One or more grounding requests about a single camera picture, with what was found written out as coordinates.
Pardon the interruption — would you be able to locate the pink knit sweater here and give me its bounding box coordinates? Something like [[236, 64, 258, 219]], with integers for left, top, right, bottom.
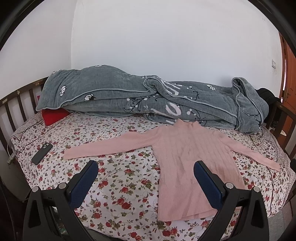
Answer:
[[64, 120, 280, 221]]

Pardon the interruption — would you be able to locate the black clothing on footboard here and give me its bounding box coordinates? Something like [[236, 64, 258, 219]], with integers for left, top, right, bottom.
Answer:
[[256, 88, 280, 110]]

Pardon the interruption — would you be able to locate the black smartphone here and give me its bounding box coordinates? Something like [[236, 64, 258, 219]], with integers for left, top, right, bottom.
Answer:
[[32, 143, 53, 165]]

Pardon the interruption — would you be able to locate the red pillow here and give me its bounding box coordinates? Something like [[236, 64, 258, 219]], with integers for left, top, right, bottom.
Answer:
[[42, 108, 70, 126]]

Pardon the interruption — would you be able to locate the dark wooden footboard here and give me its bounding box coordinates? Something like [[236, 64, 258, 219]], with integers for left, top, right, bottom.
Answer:
[[266, 101, 295, 160]]

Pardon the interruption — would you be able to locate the dark wooden headboard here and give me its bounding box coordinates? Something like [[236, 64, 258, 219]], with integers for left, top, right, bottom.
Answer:
[[1, 77, 47, 154]]

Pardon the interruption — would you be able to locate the orange wooden door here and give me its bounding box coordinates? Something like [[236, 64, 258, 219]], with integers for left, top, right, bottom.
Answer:
[[276, 32, 296, 149]]

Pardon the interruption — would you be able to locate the grey floral quilt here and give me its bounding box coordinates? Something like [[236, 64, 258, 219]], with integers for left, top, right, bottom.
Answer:
[[36, 65, 269, 133]]

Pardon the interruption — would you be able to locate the white charging cable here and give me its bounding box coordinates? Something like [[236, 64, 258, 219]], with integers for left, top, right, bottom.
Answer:
[[6, 136, 19, 165]]

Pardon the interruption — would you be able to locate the white wall switch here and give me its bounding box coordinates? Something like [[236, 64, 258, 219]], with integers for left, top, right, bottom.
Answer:
[[271, 60, 276, 69]]

